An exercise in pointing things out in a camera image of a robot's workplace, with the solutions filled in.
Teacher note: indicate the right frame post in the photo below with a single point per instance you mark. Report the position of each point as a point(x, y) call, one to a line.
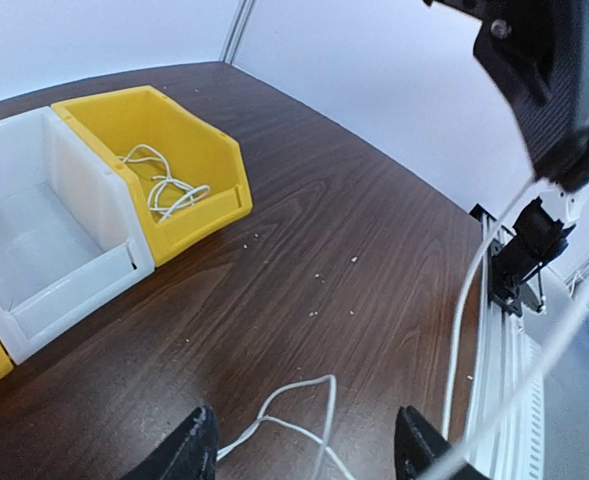
point(236, 31)

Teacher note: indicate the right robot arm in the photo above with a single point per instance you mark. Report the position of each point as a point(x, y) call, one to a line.
point(543, 226)

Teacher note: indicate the aluminium front rail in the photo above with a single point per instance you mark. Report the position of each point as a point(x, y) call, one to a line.
point(514, 450)

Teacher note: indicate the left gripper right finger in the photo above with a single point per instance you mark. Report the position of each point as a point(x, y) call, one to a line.
point(417, 444)

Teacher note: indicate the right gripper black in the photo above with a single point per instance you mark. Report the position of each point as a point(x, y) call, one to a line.
point(520, 45)

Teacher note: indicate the white bin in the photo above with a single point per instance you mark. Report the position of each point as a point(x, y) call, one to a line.
point(70, 238)

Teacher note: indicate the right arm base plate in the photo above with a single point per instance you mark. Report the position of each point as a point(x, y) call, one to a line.
point(503, 289)

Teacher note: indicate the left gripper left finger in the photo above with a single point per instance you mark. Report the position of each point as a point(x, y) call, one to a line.
point(189, 452)

